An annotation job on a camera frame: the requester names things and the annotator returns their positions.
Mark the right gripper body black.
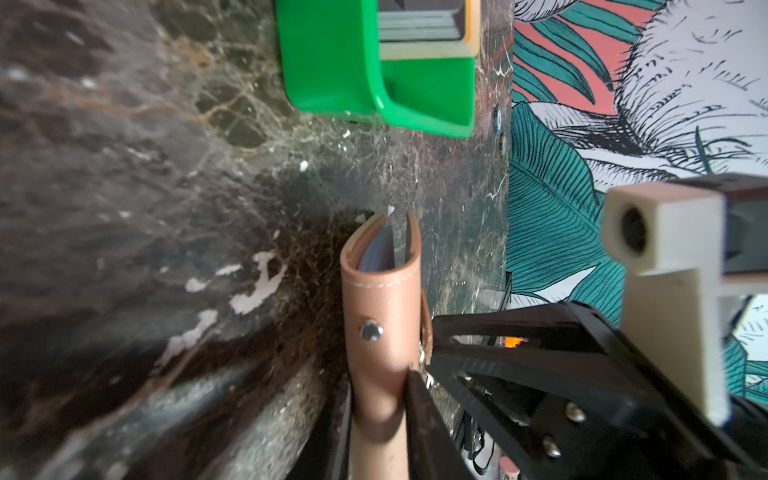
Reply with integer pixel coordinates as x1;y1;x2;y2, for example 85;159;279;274
563;383;768;480

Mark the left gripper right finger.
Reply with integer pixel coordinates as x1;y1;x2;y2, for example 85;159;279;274
405;371;474;480

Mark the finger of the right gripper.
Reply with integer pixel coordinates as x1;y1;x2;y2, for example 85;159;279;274
430;346;654;479
432;302;624;354

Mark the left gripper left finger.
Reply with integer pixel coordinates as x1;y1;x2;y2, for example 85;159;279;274
287;373;352;480

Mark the tan leather card holder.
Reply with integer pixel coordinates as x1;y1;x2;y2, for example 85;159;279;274
340;212;429;479

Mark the green plastic tray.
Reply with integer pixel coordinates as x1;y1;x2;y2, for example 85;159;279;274
276;1;475;138

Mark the stack of credit cards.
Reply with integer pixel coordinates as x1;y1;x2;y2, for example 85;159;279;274
377;0;482;60

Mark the round sticker near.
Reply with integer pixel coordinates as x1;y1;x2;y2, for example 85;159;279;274
497;133;509;159

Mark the round sticker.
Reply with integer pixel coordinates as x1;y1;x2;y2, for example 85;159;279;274
497;133;509;159
492;105;504;136

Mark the round sticker far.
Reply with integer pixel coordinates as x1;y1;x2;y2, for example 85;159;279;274
492;105;504;136

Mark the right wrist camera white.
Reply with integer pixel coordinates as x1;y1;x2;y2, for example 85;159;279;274
600;173;767;426

